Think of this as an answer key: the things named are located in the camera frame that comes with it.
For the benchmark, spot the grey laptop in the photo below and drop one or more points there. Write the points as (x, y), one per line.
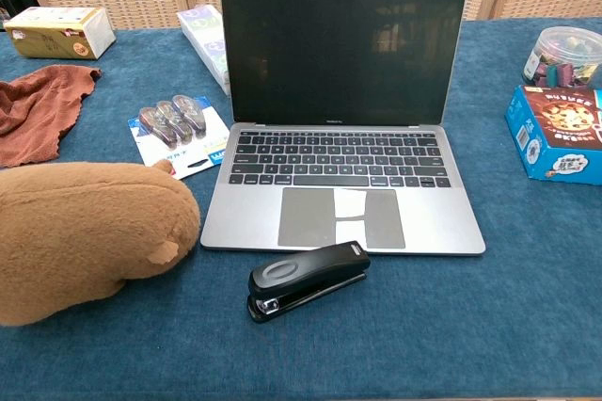
(338, 217)

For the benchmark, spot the black stapler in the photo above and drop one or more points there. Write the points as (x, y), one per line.
(301, 271)

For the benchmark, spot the correction tape blister pack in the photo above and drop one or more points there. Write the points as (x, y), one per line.
(179, 142)

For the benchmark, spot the white tissue pack purple green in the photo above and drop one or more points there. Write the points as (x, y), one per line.
(207, 43)

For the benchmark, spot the blue table cover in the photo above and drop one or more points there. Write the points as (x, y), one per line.
(423, 325)

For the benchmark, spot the brown plush toy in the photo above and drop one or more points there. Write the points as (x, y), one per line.
(80, 236)

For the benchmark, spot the blue cookie box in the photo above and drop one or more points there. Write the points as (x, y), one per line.
(555, 133)

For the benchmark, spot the brown cloth towel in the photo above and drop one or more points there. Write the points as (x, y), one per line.
(37, 109)

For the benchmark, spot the yellow cardboard box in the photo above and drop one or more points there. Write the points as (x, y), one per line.
(52, 38)

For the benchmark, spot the clear jar of binder clips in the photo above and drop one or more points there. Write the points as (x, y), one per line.
(564, 57)

